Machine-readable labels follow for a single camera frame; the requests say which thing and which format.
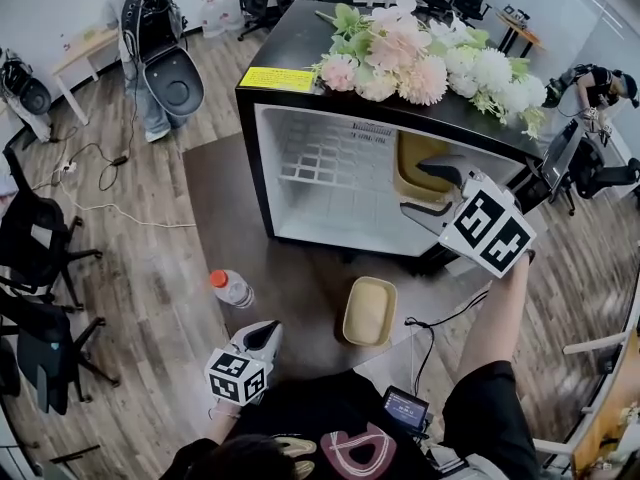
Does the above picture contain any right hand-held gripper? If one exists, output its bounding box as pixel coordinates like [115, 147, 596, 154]
[399, 155, 539, 280]

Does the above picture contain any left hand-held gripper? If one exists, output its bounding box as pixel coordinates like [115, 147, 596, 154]
[203, 320, 285, 408]

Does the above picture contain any yellow plastic container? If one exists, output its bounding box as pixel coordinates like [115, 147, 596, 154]
[393, 131, 464, 208]
[341, 275, 399, 348]

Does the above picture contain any black mini fridge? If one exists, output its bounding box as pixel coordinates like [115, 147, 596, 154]
[234, 0, 550, 275]

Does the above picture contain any person's left forearm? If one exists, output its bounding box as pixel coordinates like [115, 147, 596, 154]
[204, 398, 244, 447]

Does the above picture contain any person's right forearm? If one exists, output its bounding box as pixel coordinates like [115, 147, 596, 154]
[453, 255, 532, 387]

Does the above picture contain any clear bottle with orange cap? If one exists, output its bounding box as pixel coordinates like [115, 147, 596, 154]
[208, 269, 256, 310]

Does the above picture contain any person's black printed shirt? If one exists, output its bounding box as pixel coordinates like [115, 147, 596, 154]
[159, 360, 542, 480]

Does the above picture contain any dark flat monitor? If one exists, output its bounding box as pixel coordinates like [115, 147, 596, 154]
[539, 117, 587, 190]

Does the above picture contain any pink and white flower bouquet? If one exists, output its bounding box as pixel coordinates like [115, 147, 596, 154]
[312, 0, 549, 140]

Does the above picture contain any small black screen device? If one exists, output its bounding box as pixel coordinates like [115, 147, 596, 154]
[381, 385, 432, 433]

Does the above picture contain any small orange-topped table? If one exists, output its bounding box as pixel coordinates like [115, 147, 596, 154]
[494, 3, 547, 60]

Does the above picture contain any yellow sticker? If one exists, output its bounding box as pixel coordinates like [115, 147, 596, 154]
[238, 66, 317, 94]

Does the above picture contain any white-framed wooden rack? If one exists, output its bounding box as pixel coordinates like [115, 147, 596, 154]
[531, 312, 640, 480]

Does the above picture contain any clear water jugs pack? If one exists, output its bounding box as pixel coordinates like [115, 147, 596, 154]
[199, 0, 247, 40]

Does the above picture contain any light wooden desk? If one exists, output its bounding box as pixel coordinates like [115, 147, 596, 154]
[51, 26, 122, 127]

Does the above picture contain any black gear with grey shell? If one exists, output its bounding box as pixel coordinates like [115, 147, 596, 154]
[0, 49, 55, 143]

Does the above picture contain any white wire fridge shelf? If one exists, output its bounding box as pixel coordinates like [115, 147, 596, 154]
[276, 116, 397, 185]

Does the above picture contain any thin black cable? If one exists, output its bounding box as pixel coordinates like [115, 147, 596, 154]
[402, 289, 490, 395]

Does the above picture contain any white floor cable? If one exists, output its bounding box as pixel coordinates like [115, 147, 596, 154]
[31, 166, 197, 230]

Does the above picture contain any black floor cable with adapter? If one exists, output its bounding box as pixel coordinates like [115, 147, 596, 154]
[48, 67, 142, 193]

